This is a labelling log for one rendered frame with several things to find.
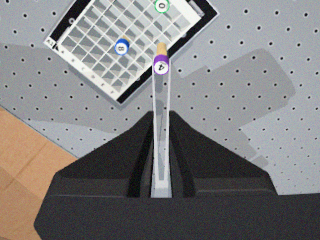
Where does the green-capped vial with number 0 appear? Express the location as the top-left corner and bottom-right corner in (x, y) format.
(155, 0), (169, 13)

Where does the white grid rack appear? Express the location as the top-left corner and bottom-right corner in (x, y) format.
(53, 0), (201, 100)

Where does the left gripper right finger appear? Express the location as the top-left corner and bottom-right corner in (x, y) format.
(169, 111), (278, 197)

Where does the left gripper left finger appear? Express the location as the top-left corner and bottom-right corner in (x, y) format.
(44, 111), (154, 198)

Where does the grey flat base plate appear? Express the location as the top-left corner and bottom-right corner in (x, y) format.
(0, 0), (320, 195)

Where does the blue vial with number 8 cap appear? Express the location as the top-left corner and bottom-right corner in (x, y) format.
(114, 35), (131, 55)

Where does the violet vial numbered 4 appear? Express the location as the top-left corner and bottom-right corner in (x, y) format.
(154, 40), (169, 75)

